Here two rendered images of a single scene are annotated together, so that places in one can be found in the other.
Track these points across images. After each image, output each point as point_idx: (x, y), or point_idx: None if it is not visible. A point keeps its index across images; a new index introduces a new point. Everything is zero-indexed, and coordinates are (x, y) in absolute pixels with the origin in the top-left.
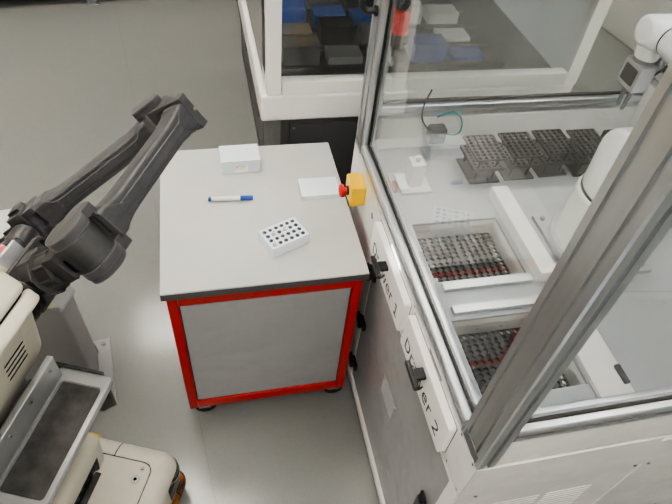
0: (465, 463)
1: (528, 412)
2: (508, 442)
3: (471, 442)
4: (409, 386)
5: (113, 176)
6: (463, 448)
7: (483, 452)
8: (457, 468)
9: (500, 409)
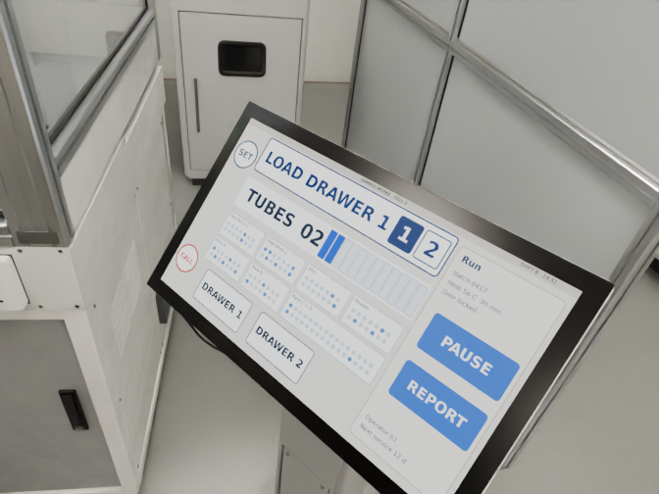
0: (54, 265)
1: (36, 109)
2: (57, 178)
3: (34, 233)
4: None
5: None
6: (36, 257)
7: (53, 217)
8: (55, 287)
9: (15, 140)
